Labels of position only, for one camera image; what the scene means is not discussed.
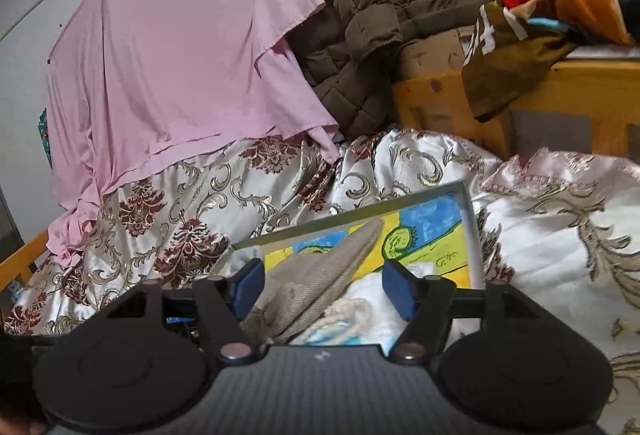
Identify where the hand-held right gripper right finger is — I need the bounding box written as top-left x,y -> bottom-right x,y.
381,260 -> 538,364

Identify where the brown garment with white print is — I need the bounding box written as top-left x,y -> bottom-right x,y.
460,2 -> 581,123

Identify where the floral satin bedspread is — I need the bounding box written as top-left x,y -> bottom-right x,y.
2,128 -> 640,435

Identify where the wooden slatted bed rail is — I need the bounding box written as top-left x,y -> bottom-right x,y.
0,232 -> 51,311

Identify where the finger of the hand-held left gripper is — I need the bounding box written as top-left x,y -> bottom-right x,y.
162,302 -> 203,341

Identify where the wooden bed frame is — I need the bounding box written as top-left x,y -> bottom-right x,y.
392,60 -> 640,161

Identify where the grey door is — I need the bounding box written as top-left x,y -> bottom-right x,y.
0,185 -> 26,261

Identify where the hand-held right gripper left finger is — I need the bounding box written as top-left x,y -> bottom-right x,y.
107,257 -> 266,363

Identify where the beige striped sock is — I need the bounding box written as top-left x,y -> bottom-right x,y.
240,217 -> 386,346

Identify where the cardboard box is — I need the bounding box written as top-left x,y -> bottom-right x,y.
397,28 -> 476,81

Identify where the pink bed sheet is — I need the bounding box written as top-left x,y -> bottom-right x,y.
45,0 -> 341,266

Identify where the narrow colourful wall poster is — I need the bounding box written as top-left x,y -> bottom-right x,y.
37,108 -> 53,168

